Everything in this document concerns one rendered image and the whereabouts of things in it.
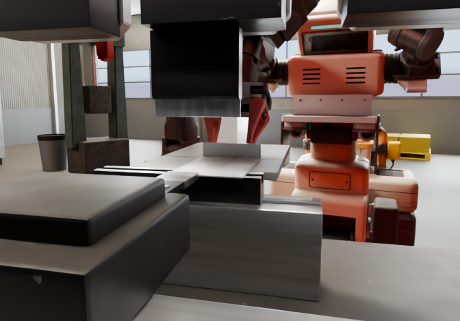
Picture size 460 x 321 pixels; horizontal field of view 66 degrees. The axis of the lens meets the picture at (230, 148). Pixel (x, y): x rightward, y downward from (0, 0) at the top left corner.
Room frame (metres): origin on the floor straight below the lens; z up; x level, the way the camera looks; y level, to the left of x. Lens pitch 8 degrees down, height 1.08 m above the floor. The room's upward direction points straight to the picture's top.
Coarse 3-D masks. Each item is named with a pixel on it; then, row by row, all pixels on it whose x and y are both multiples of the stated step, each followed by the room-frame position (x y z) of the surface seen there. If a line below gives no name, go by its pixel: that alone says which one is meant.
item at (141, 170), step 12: (108, 168) 0.43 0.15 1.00; (120, 168) 0.43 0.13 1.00; (132, 168) 0.43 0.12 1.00; (144, 168) 0.42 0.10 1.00; (204, 180) 0.38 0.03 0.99; (216, 180) 0.38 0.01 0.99; (228, 180) 0.38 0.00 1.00; (240, 180) 0.38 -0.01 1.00; (252, 180) 0.37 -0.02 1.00; (180, 192) 0.39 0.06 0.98; (192, 192) 0.39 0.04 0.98; (204, 192) 0.38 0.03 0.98; (216, 192) 0.38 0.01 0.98; (228, 192) 0.38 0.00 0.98; (240, 192) 0.38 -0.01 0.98; (252, 192) 0.37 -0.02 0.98; (252, 204) 0.37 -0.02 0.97
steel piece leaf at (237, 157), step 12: (204, 144) 0.51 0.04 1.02; (216, 144) 0.50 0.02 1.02; (228, 144) 0.50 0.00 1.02; (240, 144) 0.50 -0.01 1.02; (252, 144) 0.49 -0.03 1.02; (204, 156) 0.51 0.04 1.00; (216, 156) 0.50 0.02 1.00; (228, 156) 0.50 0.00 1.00; (240, 156) 0.50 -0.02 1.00; (252, 156) 0.49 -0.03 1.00; (180, 168) 0.41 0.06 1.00; (192, 168) 0.41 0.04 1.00; (204, 168) 0.41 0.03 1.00; (216, 168) 0.41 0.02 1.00; (228, 168) 0.41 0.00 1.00; (240, 168) 0.41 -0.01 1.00
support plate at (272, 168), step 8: (200, 144) 0.66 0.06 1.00; (264, 144) 0.66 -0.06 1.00; (272, 144) 0.66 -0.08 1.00; (176, 152) 0.56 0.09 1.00; (184, 152) 0.56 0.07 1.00; (192, 152) 0.56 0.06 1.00; (200, 152) 0.56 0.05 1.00; (264, 152) 0.56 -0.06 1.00; (272, 152) 0.56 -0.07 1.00; (280, 152) 0.56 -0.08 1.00; (288, 152) 0.61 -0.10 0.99; (152, 160) 0.48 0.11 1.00; (160, 160) 0.48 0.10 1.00; (168, 160) 0.48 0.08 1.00; (176, 160) 0.48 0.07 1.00; (184, 160) 0.48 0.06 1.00; (192, 160) 0.48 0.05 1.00; (264, 160) 0.48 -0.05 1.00; (272, 160) 0.48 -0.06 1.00; (280, 160) 0.48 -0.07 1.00; (256, 168) 0.42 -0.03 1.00; (264, 168) 0.42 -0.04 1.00; (272, 168) 0.42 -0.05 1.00; (280, 168) 0.44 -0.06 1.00; (264, 176) 0.40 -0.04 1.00; (272, 176) 0.40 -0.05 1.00
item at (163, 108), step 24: (168, 48) 0.40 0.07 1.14; (192, 48) 0.39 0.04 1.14; (216, 48) 0.39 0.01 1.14; (240, 48) 0.39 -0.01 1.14; (168, 72) 0.40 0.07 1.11; (192, 72) 0.39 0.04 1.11; (216, 72) 0.39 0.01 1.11; (240, 72) 0.39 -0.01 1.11; (168, 96) 0.40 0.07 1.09; (192, 96) 0.39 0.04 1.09; (216, 96) 0.39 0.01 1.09; (240, 96) 0.39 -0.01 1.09
